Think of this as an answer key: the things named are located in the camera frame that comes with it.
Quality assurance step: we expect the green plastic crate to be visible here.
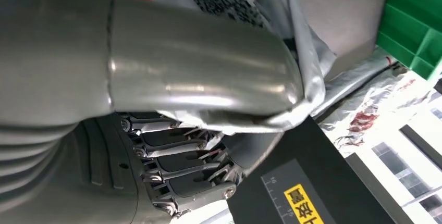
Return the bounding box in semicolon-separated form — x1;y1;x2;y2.
375;0;442;81

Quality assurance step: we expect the black and yellow label sticker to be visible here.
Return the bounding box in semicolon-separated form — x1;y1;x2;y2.
261;158;334;224

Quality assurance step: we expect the flat grey parcel bag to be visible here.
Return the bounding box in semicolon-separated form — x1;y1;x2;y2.
311;46;408;120

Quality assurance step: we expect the grey parcel with red print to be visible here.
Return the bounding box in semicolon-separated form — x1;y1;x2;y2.
317;72;437;154

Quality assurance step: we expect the black inbound scanner machine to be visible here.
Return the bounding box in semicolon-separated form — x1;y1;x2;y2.
226;0;415;224

